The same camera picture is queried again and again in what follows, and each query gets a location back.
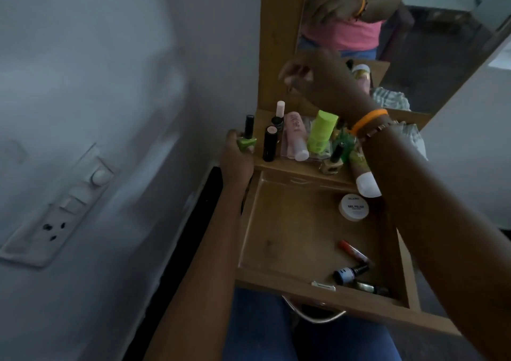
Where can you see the person's right hand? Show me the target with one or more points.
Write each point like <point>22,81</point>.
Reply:
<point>333,87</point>

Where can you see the person's left hand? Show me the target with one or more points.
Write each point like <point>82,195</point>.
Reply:
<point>234,165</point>

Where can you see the person's left fingers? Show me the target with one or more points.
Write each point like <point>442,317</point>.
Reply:
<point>232,136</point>

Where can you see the person's right fingers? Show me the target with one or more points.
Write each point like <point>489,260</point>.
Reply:
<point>296,75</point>

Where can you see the green nail polish bottle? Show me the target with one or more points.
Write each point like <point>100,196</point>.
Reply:
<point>248,135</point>

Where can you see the person's left forearm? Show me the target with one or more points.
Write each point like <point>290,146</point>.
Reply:
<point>199,285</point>

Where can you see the person's right forearm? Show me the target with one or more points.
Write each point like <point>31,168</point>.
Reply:
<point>443,237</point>

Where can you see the white capped lip balm stick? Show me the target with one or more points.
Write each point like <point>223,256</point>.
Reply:
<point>280,109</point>

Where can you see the black lipstick tube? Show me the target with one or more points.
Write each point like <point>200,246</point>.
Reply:
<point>270,145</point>

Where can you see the wooden dressing table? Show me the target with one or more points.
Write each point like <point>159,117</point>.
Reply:
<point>279,33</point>

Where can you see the clear plastic tray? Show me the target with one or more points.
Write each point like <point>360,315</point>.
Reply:
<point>287,149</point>

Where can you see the pink plastic bottle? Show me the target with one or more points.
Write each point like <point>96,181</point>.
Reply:
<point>296,135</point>

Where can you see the light green cosmetic tube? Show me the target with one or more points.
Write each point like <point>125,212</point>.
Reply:
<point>320,131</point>

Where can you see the orange wrist band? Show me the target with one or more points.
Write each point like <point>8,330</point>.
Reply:
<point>367,118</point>

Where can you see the green glass bottle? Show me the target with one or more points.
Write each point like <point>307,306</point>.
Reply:
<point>346,144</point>

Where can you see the gold nail polish bottle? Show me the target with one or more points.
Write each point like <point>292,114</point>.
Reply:
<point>332,164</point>

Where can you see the wooden drawer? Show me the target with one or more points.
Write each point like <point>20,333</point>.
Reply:
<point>295,233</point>

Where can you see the white capped cream tube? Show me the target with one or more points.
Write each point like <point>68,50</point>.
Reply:
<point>367,184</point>

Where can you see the striped cloth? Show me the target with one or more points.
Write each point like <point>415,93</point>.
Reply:
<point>415,137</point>

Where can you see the white round jar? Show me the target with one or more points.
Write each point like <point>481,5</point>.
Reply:
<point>353,207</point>

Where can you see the red lip balm tube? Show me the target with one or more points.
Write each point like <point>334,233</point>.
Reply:
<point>353,251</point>

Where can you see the silver nail clipper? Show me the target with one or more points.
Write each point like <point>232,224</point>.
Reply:
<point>322,286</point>

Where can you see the blue nail polish bottle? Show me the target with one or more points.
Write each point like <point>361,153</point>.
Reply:
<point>346,275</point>

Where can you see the person's blue jeans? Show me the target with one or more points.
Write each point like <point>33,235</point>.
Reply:
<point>259,328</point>

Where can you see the dark small bottle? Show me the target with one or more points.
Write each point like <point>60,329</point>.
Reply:
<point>371,289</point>

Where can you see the wall mirror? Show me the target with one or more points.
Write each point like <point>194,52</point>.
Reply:
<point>431,53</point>

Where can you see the white wall switch board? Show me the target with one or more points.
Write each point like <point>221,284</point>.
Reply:
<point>60,213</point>

